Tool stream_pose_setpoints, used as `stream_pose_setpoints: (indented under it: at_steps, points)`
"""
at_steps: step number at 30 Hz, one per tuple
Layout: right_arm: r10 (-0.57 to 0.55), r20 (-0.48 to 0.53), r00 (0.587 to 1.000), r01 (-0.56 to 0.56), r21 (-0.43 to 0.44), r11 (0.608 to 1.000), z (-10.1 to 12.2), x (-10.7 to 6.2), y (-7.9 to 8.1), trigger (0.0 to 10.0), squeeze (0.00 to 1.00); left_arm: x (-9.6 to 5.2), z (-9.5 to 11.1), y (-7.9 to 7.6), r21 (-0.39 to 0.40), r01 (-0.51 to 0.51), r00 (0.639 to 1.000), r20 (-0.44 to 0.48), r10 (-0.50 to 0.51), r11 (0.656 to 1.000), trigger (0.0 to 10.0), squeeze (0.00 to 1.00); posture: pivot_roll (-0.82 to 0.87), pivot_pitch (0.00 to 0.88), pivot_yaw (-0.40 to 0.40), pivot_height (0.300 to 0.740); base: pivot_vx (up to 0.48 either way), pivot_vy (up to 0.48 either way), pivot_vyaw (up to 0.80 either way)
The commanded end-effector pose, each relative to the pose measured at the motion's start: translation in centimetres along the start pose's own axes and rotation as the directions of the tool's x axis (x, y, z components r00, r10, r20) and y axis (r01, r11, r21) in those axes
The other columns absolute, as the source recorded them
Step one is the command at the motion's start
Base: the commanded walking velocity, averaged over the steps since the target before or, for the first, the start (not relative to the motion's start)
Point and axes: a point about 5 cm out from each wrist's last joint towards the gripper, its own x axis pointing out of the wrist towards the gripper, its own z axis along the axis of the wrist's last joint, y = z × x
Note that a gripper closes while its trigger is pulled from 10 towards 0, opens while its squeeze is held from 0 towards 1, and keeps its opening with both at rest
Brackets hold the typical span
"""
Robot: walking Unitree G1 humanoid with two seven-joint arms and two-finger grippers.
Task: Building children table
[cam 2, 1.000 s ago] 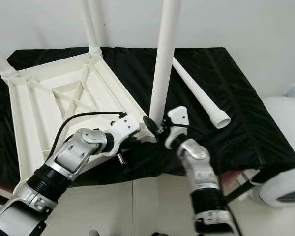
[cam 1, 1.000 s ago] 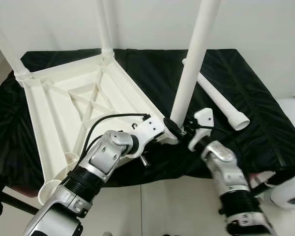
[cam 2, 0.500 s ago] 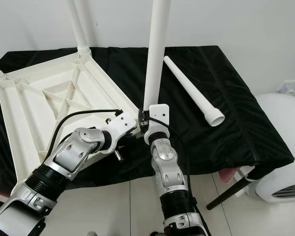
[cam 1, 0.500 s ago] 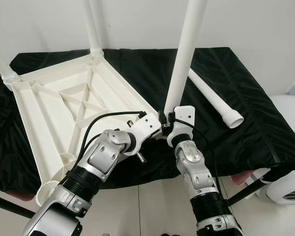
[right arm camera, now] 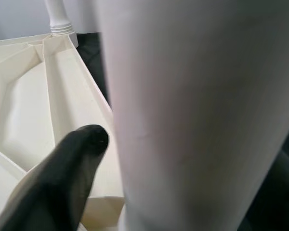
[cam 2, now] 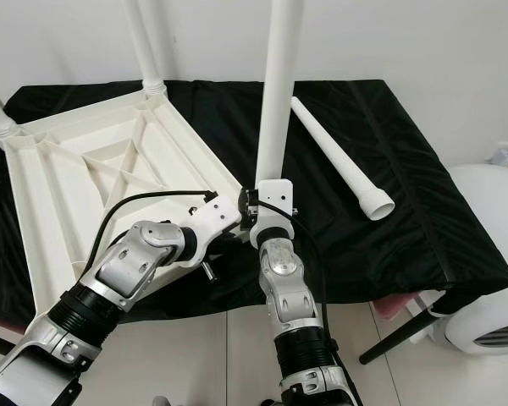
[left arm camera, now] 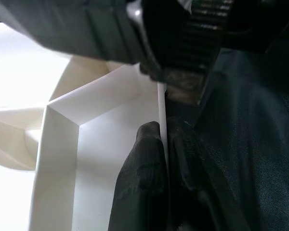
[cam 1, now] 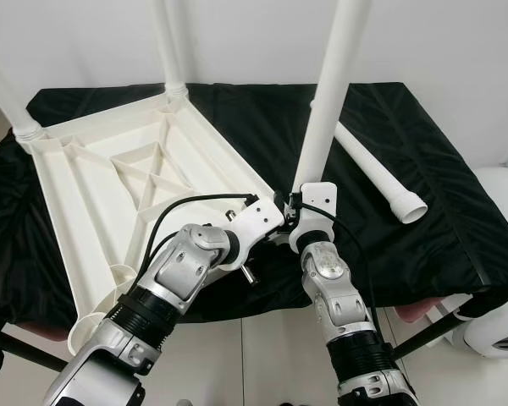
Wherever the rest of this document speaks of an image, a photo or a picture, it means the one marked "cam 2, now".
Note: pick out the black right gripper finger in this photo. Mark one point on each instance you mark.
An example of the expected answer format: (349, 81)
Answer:
(242, 199)

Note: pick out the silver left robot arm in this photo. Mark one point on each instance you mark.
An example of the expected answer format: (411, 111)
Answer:
(118, 271)

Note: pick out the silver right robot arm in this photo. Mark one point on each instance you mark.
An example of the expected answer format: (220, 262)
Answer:
(292, 304)

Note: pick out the black tablecloth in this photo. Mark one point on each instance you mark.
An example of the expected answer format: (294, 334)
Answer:
(415, 161)

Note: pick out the white rounded plastic appliance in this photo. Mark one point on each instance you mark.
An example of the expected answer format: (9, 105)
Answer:
(491, 245)

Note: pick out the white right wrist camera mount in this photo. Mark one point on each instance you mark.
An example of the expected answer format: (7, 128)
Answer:
(275, 199)

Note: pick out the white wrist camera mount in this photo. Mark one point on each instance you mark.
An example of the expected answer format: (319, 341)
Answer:
(213, 218)
(275, 199)

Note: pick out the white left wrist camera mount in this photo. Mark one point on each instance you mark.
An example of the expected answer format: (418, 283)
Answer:
(213, 218)

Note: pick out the white wall power socket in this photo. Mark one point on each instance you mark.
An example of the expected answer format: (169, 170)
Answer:
(506, 154)

